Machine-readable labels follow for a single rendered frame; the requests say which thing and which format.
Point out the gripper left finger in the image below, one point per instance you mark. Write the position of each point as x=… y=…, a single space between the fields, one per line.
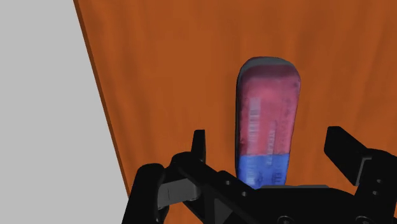
x=186 y=173

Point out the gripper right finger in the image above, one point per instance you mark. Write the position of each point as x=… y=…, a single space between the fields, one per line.
x=375 y=173

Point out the red and blue eraser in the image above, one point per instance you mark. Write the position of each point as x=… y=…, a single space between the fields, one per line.
x=266 y=118

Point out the orange wooden table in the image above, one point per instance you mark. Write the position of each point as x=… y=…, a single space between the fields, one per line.
x=173 y=62

